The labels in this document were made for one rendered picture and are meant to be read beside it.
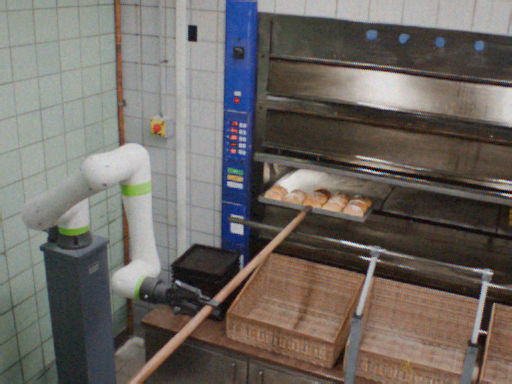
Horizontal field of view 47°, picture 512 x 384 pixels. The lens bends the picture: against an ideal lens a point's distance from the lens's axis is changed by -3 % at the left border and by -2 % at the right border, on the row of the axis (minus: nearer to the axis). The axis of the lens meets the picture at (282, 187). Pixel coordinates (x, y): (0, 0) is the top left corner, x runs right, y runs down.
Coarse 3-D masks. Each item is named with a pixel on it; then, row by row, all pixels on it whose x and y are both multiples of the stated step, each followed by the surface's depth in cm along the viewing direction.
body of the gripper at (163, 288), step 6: (162, 288) 208; (168, 288) 208; (174, 288) 208; (156, 294) 208; (162, 294) 207; (168, 294) 209; (174, 294) 208; (180, 294) 208; (156, 300) 209; (162, 300) 208; (168, 300) 210; (174, 300) 209; (180, 300) 208; (174, 306) 210
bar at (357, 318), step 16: (240, 224) 282; (256, 224) 279; (320, 240) 268; (336, 240) 266; (400, 256) 256; (416, 256) 254; (368, 272) 257; (480, 272) 245; (368, 288) 255; (480, 304) 240; (352, 320) 248; (480, 320) 237; (352, 336) 251; (352, 352) 253; (352, 368) 256; (464, 368) 236
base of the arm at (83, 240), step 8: (48, 232) 243; (56, 232) 241; (88, 232) 242; (48, 240) 242; (56, 240) 242; (64, 240) 237; (72, 240) 237; (80, 240) 238; (88, 240) 241; (64, 248) 237; (72, 248) 237; (80, 248) 238
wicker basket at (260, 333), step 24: (264, 264) 321; (288, 264) 319; (312, 264) 314; (264, 288) 324; (312, 288) 314; (336, 288) 310; (360, 288) 298; (240, 312) 301; (264, 312) 315; (288, 312) 316; (312, 312) 315; (336, 312) 310; (240, 336) 288; (264, 336) 282; (288, 336) 277; (312, 336) 271; (336, 336) 270; (312, 360) 276; (336, 360) 278
